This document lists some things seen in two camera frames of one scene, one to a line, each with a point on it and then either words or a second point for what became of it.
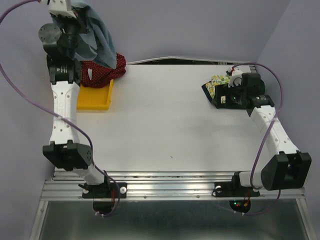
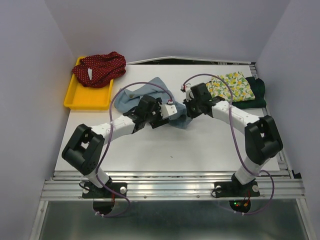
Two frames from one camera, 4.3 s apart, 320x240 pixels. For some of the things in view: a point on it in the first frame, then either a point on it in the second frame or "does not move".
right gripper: (222, 90) → (190, 113)
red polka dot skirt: (94, 75) does not move
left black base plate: (104, 194) does not move
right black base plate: (230, 189) does not move
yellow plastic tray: (94, 99) does not move
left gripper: (83, 29) → (159, 121)
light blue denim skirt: (97, 44) → (126, 100)
